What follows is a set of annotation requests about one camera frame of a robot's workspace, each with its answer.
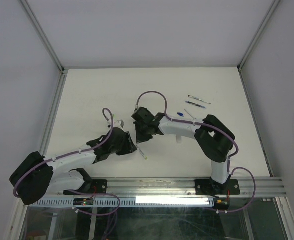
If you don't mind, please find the silver pen lime end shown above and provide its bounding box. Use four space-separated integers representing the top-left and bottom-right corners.
136 145 147 160

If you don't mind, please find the orange capped grey highlighter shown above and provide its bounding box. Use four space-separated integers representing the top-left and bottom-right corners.
176 135 182 144

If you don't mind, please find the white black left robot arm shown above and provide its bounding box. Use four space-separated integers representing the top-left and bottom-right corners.
9 127 137 205

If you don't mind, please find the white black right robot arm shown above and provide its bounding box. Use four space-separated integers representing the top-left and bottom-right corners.
131 107 238 194

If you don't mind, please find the blue capped pen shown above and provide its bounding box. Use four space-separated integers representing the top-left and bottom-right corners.
185 100 206 109

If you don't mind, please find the small circuit board left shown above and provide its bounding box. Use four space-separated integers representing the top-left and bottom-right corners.
73 198 94 207

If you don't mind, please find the small circuit board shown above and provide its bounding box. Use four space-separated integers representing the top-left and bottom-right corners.
73 198 94 207
213 198 230 211

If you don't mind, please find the small circuit board right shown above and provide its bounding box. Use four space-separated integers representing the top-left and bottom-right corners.
213 198 230 211

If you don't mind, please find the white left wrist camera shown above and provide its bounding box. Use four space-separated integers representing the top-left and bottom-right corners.
113 120 124 129

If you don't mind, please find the aluminium table edge rail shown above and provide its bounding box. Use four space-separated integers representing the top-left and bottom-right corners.
20 177 287 201

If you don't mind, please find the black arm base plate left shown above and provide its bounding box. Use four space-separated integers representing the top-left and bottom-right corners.
63 179 107 196

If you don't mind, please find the white slotted cable duct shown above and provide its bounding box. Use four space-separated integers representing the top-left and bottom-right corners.
31 196 214 208

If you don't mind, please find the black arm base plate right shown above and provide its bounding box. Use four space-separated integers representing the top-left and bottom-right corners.
194 178 240 197

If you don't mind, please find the left aluminium frame post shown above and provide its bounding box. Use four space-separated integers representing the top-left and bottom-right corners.
18 0 64 74

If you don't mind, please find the aluminium frame post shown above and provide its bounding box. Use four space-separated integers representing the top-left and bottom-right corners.
237 0 282 72
18 0 64 74

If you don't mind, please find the right aluminium frame post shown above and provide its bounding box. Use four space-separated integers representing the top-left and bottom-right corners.
237 0 282 72

